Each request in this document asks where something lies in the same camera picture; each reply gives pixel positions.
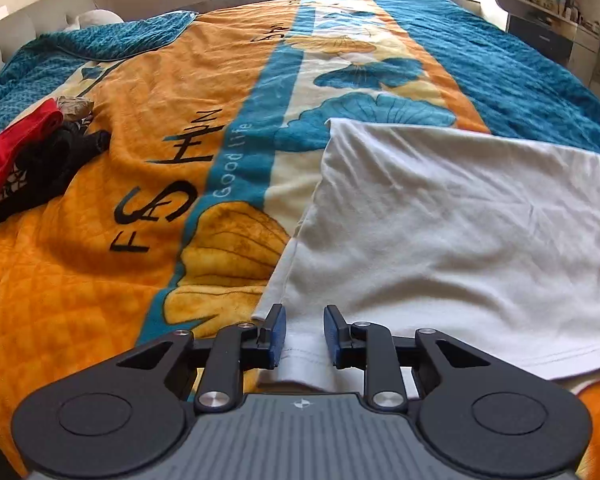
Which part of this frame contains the orange and teal printed blanket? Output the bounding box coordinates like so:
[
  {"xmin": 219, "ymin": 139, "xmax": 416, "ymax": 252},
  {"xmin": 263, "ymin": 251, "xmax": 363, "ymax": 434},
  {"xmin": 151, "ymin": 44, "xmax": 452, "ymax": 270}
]
[{"xmin": 0, "ymin": 0, "xmax": 600, "ymax": 480}]

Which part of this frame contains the beige cloth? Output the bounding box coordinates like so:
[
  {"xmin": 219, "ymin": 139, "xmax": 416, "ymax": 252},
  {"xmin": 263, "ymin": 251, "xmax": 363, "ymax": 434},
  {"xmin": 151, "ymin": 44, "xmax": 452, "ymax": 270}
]
[{"xmin": 55, "ymin": 95, "xmax": 95, "ymax": 122}]

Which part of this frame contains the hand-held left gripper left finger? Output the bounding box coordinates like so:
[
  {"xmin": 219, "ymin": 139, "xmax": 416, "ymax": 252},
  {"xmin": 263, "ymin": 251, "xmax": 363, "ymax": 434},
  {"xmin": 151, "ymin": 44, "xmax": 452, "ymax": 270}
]
[{"xmin": 112, "ymin": 304, "xmax": 287, "ymax": 413}]

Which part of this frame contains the white t-shirt with script print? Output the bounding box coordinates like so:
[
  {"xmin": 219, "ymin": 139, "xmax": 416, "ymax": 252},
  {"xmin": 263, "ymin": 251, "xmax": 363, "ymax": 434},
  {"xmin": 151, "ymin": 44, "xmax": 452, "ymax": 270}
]
[{"xmin": 251, "ymin": 118, "xmax": 600, "ymax": 396}]

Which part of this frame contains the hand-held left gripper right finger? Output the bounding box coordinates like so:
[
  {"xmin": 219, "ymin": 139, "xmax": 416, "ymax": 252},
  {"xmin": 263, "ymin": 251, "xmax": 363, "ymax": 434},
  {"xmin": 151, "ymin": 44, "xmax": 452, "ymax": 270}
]
[{"xmin": 323, "ymin": 305, "xmax": 501, "ymax": 413}]

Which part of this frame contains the black cloth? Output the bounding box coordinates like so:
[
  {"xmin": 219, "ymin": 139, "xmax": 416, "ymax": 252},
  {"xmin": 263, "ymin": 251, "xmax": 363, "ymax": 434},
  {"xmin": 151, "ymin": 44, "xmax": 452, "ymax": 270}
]
[{"xmin": 0, "ymin": 120, "xmax": 112, "ymax": 229}]

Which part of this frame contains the white pillow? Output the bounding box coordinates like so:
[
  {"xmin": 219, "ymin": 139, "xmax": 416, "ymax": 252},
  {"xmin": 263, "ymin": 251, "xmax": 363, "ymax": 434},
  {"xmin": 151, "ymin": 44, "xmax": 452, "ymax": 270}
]
[{"xmin": 67, "ymin": 9, "xmax": 124, "ymax": 30}]

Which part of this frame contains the red cloth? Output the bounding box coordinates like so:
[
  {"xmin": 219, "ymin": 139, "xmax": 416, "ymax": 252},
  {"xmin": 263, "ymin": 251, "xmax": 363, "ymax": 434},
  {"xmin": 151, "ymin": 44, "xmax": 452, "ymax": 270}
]
[{"xmin": 0, "ymin": 99, "xmax": 65, "ymax": 206}]

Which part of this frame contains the white padded headboard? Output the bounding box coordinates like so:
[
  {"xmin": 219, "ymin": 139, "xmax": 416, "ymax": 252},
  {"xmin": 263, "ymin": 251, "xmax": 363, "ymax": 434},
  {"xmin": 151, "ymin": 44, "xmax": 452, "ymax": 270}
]
[{"xmin": 0, "ymin": 0, "xmax": 99, "ymax": 94}]

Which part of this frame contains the white desk with dark drawers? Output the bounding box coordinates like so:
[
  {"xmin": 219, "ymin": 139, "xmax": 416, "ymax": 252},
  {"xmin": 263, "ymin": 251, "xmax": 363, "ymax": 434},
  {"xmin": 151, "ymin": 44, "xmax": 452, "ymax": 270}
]
[{"xmin": 495, "ymin": 0, "xmax": 600, "ymax": 86}]

